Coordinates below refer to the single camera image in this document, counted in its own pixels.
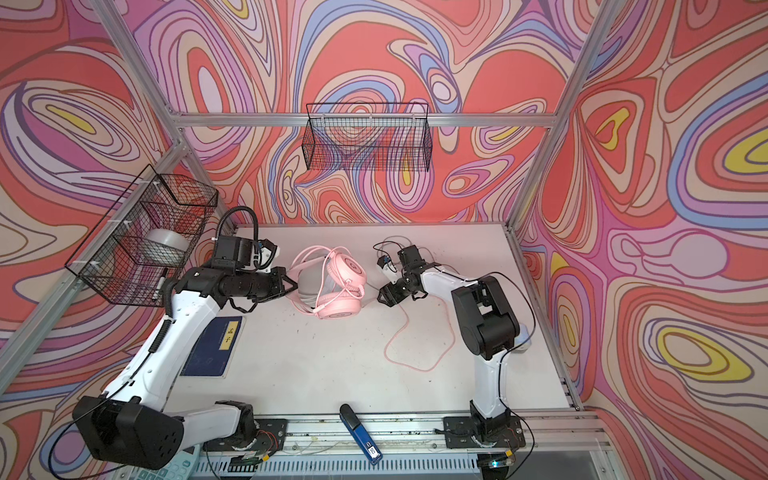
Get blue black stapler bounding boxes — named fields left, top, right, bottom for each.
left=339, top=403, right=383, bottom=465

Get dark blue notebook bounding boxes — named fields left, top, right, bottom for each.
left=180, top=316, right=243, bottom=378

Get black wire basket back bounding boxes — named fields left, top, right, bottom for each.
left=301, top=101, right=433, bottom=173

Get white headphones with grey cable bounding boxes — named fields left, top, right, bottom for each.
left=289, top=235, right=416, bottom=309

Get white tape roll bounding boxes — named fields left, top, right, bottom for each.
left=140, top=228, right=190, bottom=267

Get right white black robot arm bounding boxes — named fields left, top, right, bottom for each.
left=377, top=245, right=533, bottom=452

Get black wire basket left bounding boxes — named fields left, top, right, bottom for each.
left=65, top=166, right=218, bottom=307

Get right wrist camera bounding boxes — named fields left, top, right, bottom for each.
left=377, top=254, right=397, bottom=274

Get aluminium front rail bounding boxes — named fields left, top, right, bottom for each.
left=113, top=410, right=613, bottom=480

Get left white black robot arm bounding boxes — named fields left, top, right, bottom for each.
left=73, top=235, right=298, bottom=470

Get black wire basket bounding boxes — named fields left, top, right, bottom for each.
left=65, top=166, right=218, bottom=307
left=301, top=101, right=433, bottom=173

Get light green calculator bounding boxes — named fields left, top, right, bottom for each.
left=130, top=445, right=201, bottom=480

